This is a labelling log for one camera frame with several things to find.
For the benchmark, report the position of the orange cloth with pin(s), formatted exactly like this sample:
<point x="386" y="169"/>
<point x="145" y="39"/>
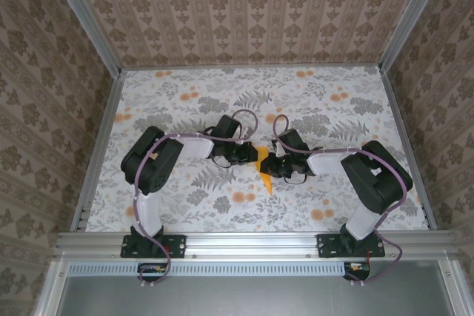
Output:
<point x="267" y="183"/>

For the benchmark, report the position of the left black-white robot arm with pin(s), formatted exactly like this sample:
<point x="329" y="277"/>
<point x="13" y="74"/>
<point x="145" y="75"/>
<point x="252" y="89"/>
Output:
<point x="152" y="164"/>

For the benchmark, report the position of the right black-white robot arm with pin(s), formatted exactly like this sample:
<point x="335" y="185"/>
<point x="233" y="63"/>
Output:
<point x="377" y="179"/>

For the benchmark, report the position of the floral patterned table cover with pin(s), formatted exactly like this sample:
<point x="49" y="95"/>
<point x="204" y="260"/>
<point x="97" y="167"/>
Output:
<point x="185" y="90"/>

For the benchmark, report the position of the small black circuit board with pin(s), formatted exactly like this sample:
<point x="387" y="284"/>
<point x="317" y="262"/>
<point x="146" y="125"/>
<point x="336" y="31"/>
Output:
<point x="148" y="277"/>
<point x="357" y="275"/>

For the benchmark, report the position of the grey metal panel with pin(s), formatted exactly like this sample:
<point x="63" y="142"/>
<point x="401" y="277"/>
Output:
<point x="252" y="297"/>

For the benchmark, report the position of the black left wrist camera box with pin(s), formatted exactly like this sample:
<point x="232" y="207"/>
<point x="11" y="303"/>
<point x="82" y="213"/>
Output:
<point x="244" y="154"/>

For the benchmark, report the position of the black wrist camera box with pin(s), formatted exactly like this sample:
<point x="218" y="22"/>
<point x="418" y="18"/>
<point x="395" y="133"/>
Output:
<point x="244" y="154"/>
<point x="276" y="166"/>

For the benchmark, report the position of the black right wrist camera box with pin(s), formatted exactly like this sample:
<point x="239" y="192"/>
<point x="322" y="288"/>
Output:
<point x="276" y="166"/>

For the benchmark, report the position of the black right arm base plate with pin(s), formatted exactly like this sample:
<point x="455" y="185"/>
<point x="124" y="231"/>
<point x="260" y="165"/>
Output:
<point x="326" y="245"/>

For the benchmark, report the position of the wide aluminium mounting rail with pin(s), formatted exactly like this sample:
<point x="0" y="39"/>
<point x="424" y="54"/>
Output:
<point x="252" y="243"/>

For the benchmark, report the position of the aluminium side rail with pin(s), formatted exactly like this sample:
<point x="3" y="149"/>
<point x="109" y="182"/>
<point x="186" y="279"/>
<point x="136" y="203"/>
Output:
<point x="98" y="146"/>
<point x="409" y="146"/>

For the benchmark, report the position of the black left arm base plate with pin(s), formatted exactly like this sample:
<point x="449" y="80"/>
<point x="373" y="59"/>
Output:
<point x="177" y="245"/>

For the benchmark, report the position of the aluminium frame post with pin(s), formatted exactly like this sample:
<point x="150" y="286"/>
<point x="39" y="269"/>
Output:
<point x="85" y="16"/>
<point x="411" y="16"/>

